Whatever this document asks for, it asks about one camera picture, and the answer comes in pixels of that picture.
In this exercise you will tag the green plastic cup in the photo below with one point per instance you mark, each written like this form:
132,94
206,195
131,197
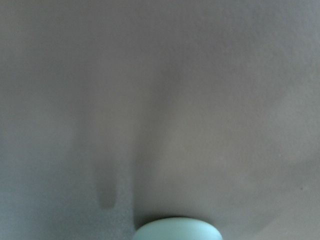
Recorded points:
177,228

